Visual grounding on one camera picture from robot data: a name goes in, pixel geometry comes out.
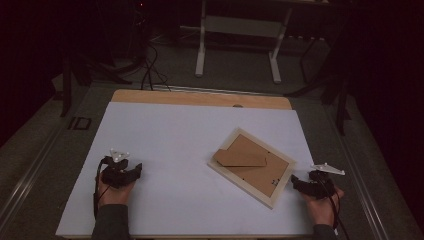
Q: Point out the white table mat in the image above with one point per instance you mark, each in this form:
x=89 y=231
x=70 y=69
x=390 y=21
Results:
x=166 y=140

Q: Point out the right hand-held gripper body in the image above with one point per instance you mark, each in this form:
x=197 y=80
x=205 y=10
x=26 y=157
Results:
x=321 y=186

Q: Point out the white metal table frame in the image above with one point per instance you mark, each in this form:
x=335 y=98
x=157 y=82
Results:
x=240 y=26

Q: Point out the person's right hand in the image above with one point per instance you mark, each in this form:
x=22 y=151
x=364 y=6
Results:
x=321 y=210

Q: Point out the metal floor rail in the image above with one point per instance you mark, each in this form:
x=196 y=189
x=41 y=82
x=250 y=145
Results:
x=213 y=90
x=26 y=186
x=363 y=186

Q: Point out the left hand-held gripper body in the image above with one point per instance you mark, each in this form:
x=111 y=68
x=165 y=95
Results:
x=115 y=176

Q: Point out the black metal stand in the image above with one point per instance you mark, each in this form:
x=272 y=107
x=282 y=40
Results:
x=340 y=106
x=66 y=86

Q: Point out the wooden picture frame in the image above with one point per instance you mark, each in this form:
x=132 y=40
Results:
x=260 y=173

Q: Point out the person's left hand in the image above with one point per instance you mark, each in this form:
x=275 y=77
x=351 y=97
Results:
x=115 y=195

